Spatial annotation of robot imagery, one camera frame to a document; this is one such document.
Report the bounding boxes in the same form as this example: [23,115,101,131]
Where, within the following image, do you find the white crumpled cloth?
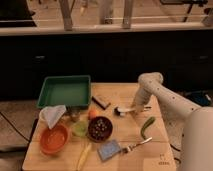
[39,105,66,129]

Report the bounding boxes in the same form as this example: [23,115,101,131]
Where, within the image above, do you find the orange fruit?
[88,108,99,120]

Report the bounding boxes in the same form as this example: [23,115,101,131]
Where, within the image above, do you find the white handled dish brush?
[114,105,152,118]

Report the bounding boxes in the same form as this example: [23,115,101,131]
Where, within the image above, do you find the green chili pepper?
[140,117,155,140]

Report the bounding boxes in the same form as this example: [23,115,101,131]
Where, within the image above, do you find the black floor cable left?
[0,111,31,153]

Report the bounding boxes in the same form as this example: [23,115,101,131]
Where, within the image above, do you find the blue sponge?
[97,140,121,161]

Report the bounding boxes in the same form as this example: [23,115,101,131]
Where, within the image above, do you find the small glass jar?
[70,108,80,122]

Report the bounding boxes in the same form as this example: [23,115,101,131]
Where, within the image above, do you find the green plastic tray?
[37,75,91,109]

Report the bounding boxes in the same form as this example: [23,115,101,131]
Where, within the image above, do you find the orange plastic bowl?
[39,124,69,155]

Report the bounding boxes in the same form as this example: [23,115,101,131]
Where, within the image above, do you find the dark brown bowl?
[87,116,113,143]

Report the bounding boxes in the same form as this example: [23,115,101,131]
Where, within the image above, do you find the silver fork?
[121,137,152,154]

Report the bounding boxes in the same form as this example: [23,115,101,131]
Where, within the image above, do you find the light green small cup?
[72,121,88,137]

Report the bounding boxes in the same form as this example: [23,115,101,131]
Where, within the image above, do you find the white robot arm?
[133,72,213,171]

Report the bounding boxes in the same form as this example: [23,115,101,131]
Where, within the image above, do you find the yellow banana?
[76,143,92,171]

